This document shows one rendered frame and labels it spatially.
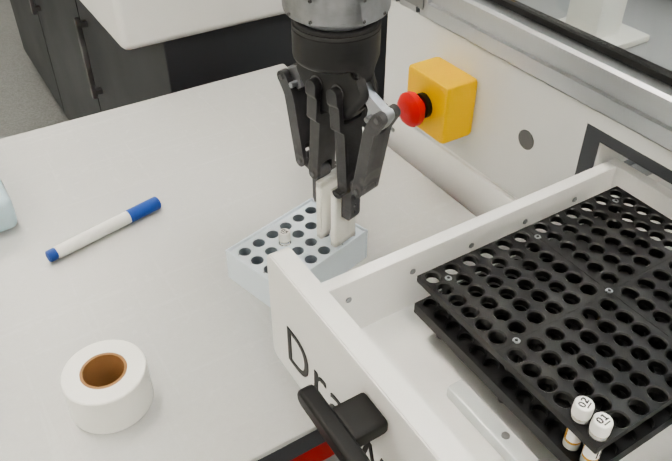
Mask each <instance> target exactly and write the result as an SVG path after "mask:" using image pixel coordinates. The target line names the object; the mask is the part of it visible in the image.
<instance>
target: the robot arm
mask: <svg viewBox="0 0 672 461"><path fill-rule="evenodd" d="M281 1H282V8H283V10H284V12H285V13H286V15H287V16H288V17H290V18H291V35H292V54H293V57H294V59H295V60H296V62H297V63H295V64H292V65H290V66H288V67H286V68H284V69H281V70H279V71H278V72H277V77H278V80H279V82H280V85H281V87H282V90H283V92H284V95H285V101H286V106H287V112H288V118H289V124H290V130H291V135H292V141H293V147H294V153H295V159H296V162H297V164H298V165H299V166H300V167H303V166H306V167H307V168H308V169H309V175H310V176H311V178H312V181H313V199H314V201H315V202H316V212H317V237H319V238H321V239H322V238H324V237H325V236H327V235H328V234H330V230H331V245H332V246H333V247H335V248H336V247H338V246H339V245H341V244H342V243H343V242H345V241H346V240H348V239H349V238H351V237H352V236H354V235H355V216H357V215H358V214H359V212H360V197H361V196H363V195H365V194H366V193H368V192H369V191H371V190H372V189H374V188H375V187H377V186H378V184H379V180H380V175H381V171H382V166H383V162H384V158H385V153H386V149H387V145H388V140H389V136H390V131H391V127H392V126H393V124H394V123H395V122H396V120H397V119H398V117H399V116H400V114H401V110H400V108H399V106H398V105H396V104H391V105H390V106H388V105H387V104H386V103H385V102H384V101H383V100H382V98H381V97H380V96H379V95H378V94H377V92H378V84H377V81H376V78H375V73H374V70H375V66H376V63H377V61H378V58H379V55H380V43H381V19H382V18H383V17H384V16H385V15H386V14H387V13H388V11H389V9H390V6H391V0H281ZM366 106H367V109H368V112H367V116H366ZM364 122H365V123H366V126H365V128H364V130H363V133H362V125H363V123H364ZM307 147H309V150H307V151H306V149H305V148H307ZM335 151H336V161H335ZM335 164H336V165H335ZM334 168H337V169H336V170H334V171H333V172H331V170H333V169H334Z"/></svg>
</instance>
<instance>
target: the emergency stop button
mask: <svg viewBox="0 0 672 461"><path fill-rule="evenodd" d="M397 105H398V106H399V108H400V110H401V114H400V116H399V117H400V119H401V120H402V122H403V123H404V124H406V125H407V126H409V127H416V126H419V125H420V124H421V123H422V122H423V120H424V117H425V111H426V107H425V103H424V101H423V100H422V99H421V98H420V97H419V96H418V95H417V94H416V93H415V92H412V91H407V92H404V93H402V94H401V95H400V97H399V99H398V102H397Z"/></svg>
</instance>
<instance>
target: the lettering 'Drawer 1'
mask: <svg viewBox="0 0 672 461"><path fill-rule="evenodd" d="M291 336H292V337H293V338H294V340H295V341H296V343H297V344H298V346H299V348H300V350H301V352H302V355H303V359H304V370H303V371H302V370H301V369H300V368H299V367H298V366H297V365H296V363H295V362H294V361H293V359H292V346H291ZM287 339H288V355H289V360H290V361H291V362H292V364H293V365H294V366H295V368H296V369H297V370H298V372H299V373H300V374H301V375H302V376H304V377H307V376H308V372H309V369H308V361H307V357H306V354H305V352H304V350H303V348H302V346H301V344H300V342H299V341H298V339H297V338H296V336H295V335H294V334H293V332H292V331H291V330H290V328H289V327H288V326H287ZM319 381H320V382H321V383H322V384H323V386H324V387H325V389H326V383H325V382H324V381H323V379H322V378H320V377H318V373H317V372H316V371H315V369H314V386H316V387H317V389H318V382H319ZM330 397H332V398H333V399H334V400H335V401H336V403H337V404H340V402H339V400H338V399H337V398H336V397H335V396H334V395H333V394H332V393H330ZM368 448H369V454H370V460H371V461H374V457H373V450H372V445H371V443H370V442H369V443H367V444H365V445H364V446H363V448H362V450H363V451H364V452H365V454H366V453H367V450H368Z"/></svg>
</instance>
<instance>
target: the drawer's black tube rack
mask: <svg viewBox="0 0 672 461"><path fill-rule="evenodd" d="M611 195H616V196H619V197H620V198H615V197H612V196H611ZM597 201H600V202H604V203H605V205H604V204H599V203H597ZM623 203H628V204H631V205H633V206H627V205H625V204H623ZM581 208H588V209H590V210H592V211H585V210H583V209H581ZM617 212H619V213H617ZM637 212H643V213H645V214H647V215H642V214H639V213H637ZM567 215H574V216H576V217H577V218H570V217H568V216H567ZM595 217H597V218H595ZM623 218H626V219H630V220H631V221H633V222H627V221H625V220H623ZM650 220H654V221H658V222H660V223H661V224H656V223H653V222H651V221H650ZM551 222H559V223H561V224H562V225H555V224H553V223H551ZM579 224H582V225H579ZM636 227H640V228H643V229H645V230H646V231H641V230H638V229H637V228H636ZM535 229H543V230H545V231H546V232H545V233H542V232H538V231H536V230H535ZM664 229H669V230H672V220H671V219H669V218H668V217H666V216H665V215H663V214H661V213H660V212H658V211H657V210H655V209H653V208H652V207H650V206H649V205H647V204H645V203H644V202H642V201H640V200H639V199H637V198H636V197H634V196H632V195H631V194H629V193H628V192H626V191H624V190H623V189H621V188H620V187H618V186H616V187H613V188H611V189H609V190H607V191H604V192H602V193H600V194H598V195H596V196H593V197H591V198H589V199H587V200H584V201H582V202H580V203H578V204H576V205H573V206H571V207H569V208H567V209H564V210H562V211H560V212H558V213H556V214H553V215H551V216H549V217H547V218H544V219H542V220H540V221H538V222H536V223H533V224H531V225H529V226H527V227H524V228H522V229H520V230H518V231H516V232H513V233H511V234H509V235H507V236H504V237H502V238H500V239H498V240H496V241H493V242H491V243H489V244H487V245H484V246H482V247H480V248H478V249H476V250H473V251H471V252H469V253H467V254H464V255H462V256H460V257H458V258H456V259H453V260H451V261H449V262H447V263H444V264H442V265H440V266H438V267H437V268H438V269H439V270H440V271H441V272H442V273H444V274H445V275H446V276H445V279H446V280H448V281H450V280H451V281H452V282H453V283H454V284H455V285H457V286H458V287H459V288H460V289H461V290H462V291H463V292H464V293H465V294H466V295H467V296H469V297H470V298H471V299H472V300H473V301H474V302H475V303H476V304H477V305H478V306H479V307H481V308H482V309H483V310H484V311H485V312H486V313H487V314H488V315H489V316H490V317H491V318H492V319H494V320H495V321H496V322H497V323H498V324H499V325H500V326H501V327H502V328H503V329H504V330H506V331H507V332H508V333H509V334H510V335H511V336H512V337H513V339H512V341H513V342H511V343H509V344H507V345H505V346H503V347H502V348H500V349H498V350H496V352H498V351H500V350H501V349H503V348H505V347H507V346H509V345H511V344H513V343H516V344H518V343H520V344H521V345H522V346H523V347H524V348H525V349H526V350H527V351H528V352H529V353H531V354H532V355H533V356H534V357H535V358H536V359H537V360H538V361H539V362H540V363H541V364H542V365H544V366H545V367H546V368H547V369H548V370H549V371H550V372H551V373H552V374H553V375H554V376H556V377H557V378H558V379H559V380H560V381H561V382H562V383H563V384H564V385H565V386H566V387H568V388H569V389H570V390H571V391H572V392H573V393H574V394H575V395H576V396H577V397H578V396H586V397H589V398H590V399H591V400H592V401H593V402H594V405H595V409H594V412H595V413H597V412H604V413H607V414H608V415H610V416H611V418H612V419H613V423H614V425H613V428H612V429H613V430H614V431H615V432H616V433H618V434H619V435H618V437H617V440H616V441H615V442H613V443H612V444H610V445H609V446H607V447H606V448H604V449H603V450H602V453H601V455H600V458H599V459H598V461H619V460H621V459H622V458H624V457H625V456H626V455H628V454H629V453H631V452H632V451H634V450H635V449H637V448H638V447H640V446H641V445H642V444H644V443H645V442H647V441H648V440H650V439H651V438H653V437H654V436H655V435H657V434H658V433H660V432H661V431H663V430H664V429H666V428H667V427H669V426H670V425H671V424H672V250H669V249H667V248H665V247H664V246H670V247H672V233H670V232H667V231H665V230H664ZM564 231H567V232H564ZM650 237H657V238H659V239H660V240H661V241H657V240H654V239H652V238H650ZM515 238H522V239H524V240H526V242H519V241H516V240H515ZM548 238H552V239H550V240H548ZM501 245H503V246H507V247H509V248H510V249H509V250H503V249H500V248H499V247H498V246H501ZM527 248H530V249H529V250H528V249H527ZM483 253H488V254H491V255H492V256H493V257H492V258H486V257H483V256H482V255H481V254H483ZM512 255H516V256H514V257H512V258H511V257H510V256H512ZM465 261H471V262H473V263H475V264H476V265H474V266H467V265H465V264H464V263H463V262H465ZM495 263H499V264H497V265H494V266H493V264H495ZM448 269H453V270H455V271H457V272H458V273H457V274H448V273H446V272H445V270H448ZM478 271H481V272H480V273H477V274H475V272H478ZM458 280H462V281H460V282H458V283H457V281H458ZM414 313H415V314H416V315H417V316H418V317H419V318H420V319H421V320H422V321H423V322H424V323H425V324H426V325H427V326H428V327H429V328H430V329H431V330H432V331H433V332H434V333H435V334H436V337H437V338H438V339H440V340H442V341H443V342H444V343H445V344H446V345H447V346H448V347H449V348H450V349H451V350H452V351H453V353H454V354H455V355H456V356H457V357H458V358H459V359H460V360H461V361H462V362H463V363H464V364H465V365H466V366H467V367H468V368H469V369H470V370H471V371H472V372H473V373H474V374H475V375H476V376H477V377H478V378H479V379H480V380H481V381H482V382H483V383H484V384H485V385H486V386H487V387H488V388H489V389H490V390H491V391H492V392H493V393H494V394H495V396H496V397H497V398H498V401H499V402H500V403H503V404H504V405H505V406H506V407H507V408H508V409H509V410H510V411H511V412H512V413H513V414H514V415H515V416H516V417H517V418H518V419H519V420H520V421H521V422H522V423H523V424H524V425H525V426H526V427H527V428H528V429H529V430H530V431H531V432H532V433H533V434H534V435H535V436H536V437H537V439H538V440H539V441H540V442H541V443H542V444H543V445H544V446H545V447H546V448H547V449H548V450H549V451H550V452H551V453H552V454H553V455H554V456H555V457H556V458H557V459H558V460H559V461H579V458H580V455H581V452H582V449H583V446H584V443H583V442H582V441H581V443H580V446H579V448H578V450H577V451H570V450H568V449H566V448H565V447H564V446H563V444H562V441H563V438H564V434H565V431H566V428H567V427H566V426H565V425H564V424H563V423H562V422H561V421H560V420H559V419H558V418H557V417H556V416H555V415H554V414H553V413H552V412H551V411H550V410H549V409H548V408H546V407H545V406H544V405H543V404H542V403H541V402H540V401H539V400H538V399H537V398H536V397H535V396H534V395H533V394H532V393H531V392H530V391H529V390H528V389H527V388H526V387H525V386H524V385H523V384H522V383H521V382H520V381H519V380H518V379H517V378H516V377H515V376H514V375H513V374H511V373H510V372H509V371H508V370H507V369H506V368H505V367H504V366H503V365H502V364H501V363H500V362H499V361H498V360H497V359H496V358H495V357H494V356H493V355H492V354H491V353H490V352H489V351H488V350H487V349H486V348H485V347H484V346H483V345H482V344H481V343H480V342H479V341H477V340H476V339H475V338H474V337H473V336H472V335H471V334H470V333H469V332H468V331H467V330H466V329H465V328H464V327H463V326H462V325H461V324H460V323H459V322H458V321H457V320H456V319H455V318H454V317H453V316H452V315H451V314H450V313H449V312H448V311H447V310H446V309H445V308H444V307H442V306H441V305H440V304H439V303H438V302H437V301H436V300H435V299H434V298H433V297H432V296H428V297H426V298H424V299H422V300H420V301H418V302H416V303H415V305H414Z"/></svg>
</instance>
